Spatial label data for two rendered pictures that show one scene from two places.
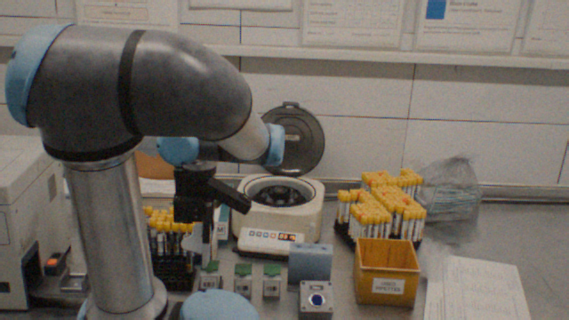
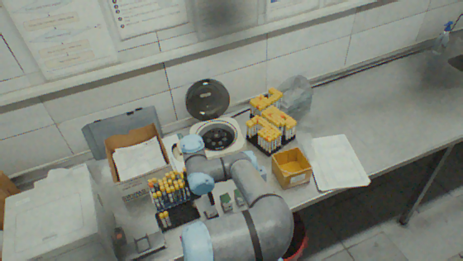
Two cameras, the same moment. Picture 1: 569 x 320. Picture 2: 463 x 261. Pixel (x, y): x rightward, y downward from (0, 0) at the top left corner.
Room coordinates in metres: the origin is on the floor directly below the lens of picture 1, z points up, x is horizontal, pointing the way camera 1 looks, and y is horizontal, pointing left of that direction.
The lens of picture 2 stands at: (0.28, 0.28, 2.13)
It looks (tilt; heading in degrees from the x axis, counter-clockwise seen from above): 45 degrees down; 342
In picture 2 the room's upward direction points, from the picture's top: 5 degrees counter-clockwise
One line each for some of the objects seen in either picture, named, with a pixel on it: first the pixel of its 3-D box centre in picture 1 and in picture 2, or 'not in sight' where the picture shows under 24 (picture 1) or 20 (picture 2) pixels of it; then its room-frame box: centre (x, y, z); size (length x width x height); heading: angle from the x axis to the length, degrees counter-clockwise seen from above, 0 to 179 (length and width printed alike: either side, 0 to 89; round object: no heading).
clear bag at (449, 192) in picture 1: (444, 181); (293, 89); (1.53, -0.49, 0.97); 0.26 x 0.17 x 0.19; 108
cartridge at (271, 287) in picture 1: (271, 282); (240, 196); (1.05, 0.02, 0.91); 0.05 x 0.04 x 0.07; 2
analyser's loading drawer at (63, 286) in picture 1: (65, 283); (136, 247); (0.99, 0.46, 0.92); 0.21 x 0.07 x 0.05; 92
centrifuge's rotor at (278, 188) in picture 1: (279, 200); (217, 139); (1.36, 0.01, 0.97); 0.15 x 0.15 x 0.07
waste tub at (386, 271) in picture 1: (384, 271); (290, 168); (1.09, -0.25, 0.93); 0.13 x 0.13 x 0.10; 88
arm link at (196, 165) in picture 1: (198, 157); not in sight; (1.03, 0.17, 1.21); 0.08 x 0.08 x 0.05
